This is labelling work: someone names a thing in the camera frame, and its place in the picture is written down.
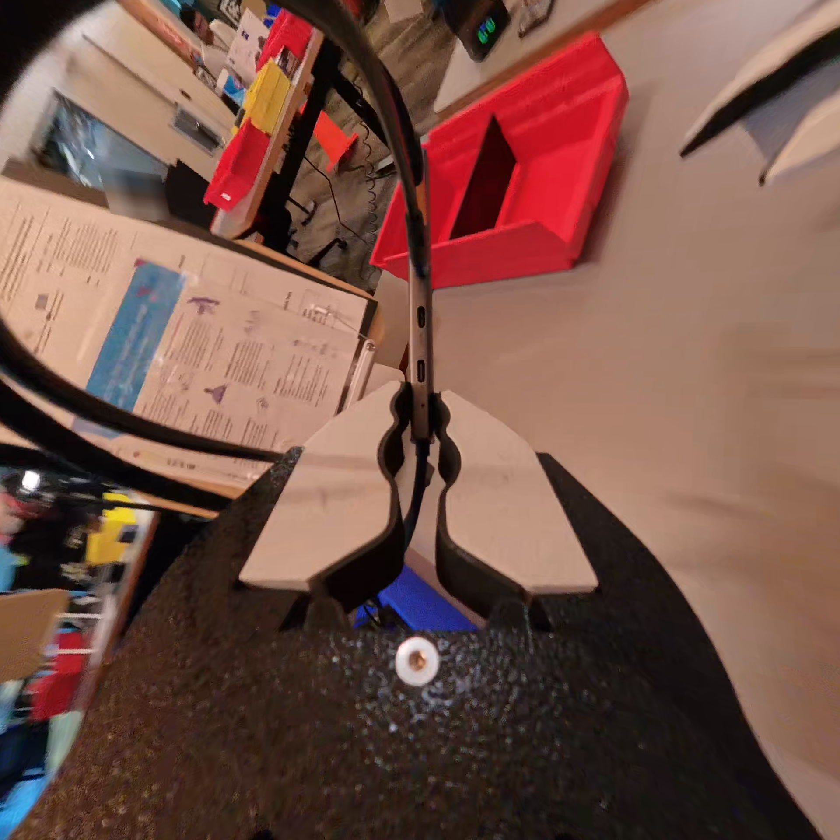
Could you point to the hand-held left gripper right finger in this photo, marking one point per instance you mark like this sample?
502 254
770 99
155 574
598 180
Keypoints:
512 518

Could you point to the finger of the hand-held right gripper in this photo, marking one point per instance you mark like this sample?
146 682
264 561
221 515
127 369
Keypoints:
814 141
774 46

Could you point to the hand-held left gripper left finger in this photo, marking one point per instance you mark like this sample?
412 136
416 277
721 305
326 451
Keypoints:
328 512

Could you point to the blue plastic bin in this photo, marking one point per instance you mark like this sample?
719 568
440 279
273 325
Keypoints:
413 604

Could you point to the grey usb hub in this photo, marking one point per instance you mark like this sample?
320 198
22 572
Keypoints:
420 348

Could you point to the printed instruction sheets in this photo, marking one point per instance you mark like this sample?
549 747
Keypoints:
229 341

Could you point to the tan document stand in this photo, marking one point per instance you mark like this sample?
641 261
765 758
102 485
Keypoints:
367 315

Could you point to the large red plastic bin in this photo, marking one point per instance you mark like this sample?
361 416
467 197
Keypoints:
558 131

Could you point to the black device with green display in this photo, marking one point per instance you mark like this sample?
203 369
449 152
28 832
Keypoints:
482 33

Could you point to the wooden table with black legs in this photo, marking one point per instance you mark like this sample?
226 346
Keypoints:
295 170

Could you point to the small red bin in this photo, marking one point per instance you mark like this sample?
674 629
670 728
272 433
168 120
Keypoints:
233 170
285 39

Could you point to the orange cone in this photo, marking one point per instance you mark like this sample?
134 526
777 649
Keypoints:
334 141

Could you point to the small yellow bin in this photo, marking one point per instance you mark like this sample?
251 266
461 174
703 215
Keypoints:
266 98

